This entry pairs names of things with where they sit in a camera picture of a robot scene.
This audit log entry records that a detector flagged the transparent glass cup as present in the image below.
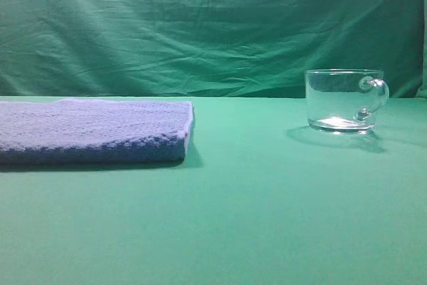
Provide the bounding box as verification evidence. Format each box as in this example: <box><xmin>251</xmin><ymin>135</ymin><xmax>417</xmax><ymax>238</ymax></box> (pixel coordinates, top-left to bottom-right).
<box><xmin>304</xmin><ymin>69</ymin><xmax>390</xmax><ymax>134</ymax></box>

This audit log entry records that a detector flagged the folded blue towel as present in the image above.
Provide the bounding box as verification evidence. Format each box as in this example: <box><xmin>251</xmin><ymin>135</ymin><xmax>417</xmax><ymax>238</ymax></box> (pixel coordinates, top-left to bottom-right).
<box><xmin>1</xmin><ymin>98</ymin><xmax>193</xmax><ymax>165</ymax></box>

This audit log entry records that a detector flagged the green backdrop cloth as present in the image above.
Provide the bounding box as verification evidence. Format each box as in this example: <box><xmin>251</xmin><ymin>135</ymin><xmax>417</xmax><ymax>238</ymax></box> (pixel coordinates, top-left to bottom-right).
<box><xmin>1</xmin><ymin>0</ymin><xmax>426</xmax><ymax>98</ymax></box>

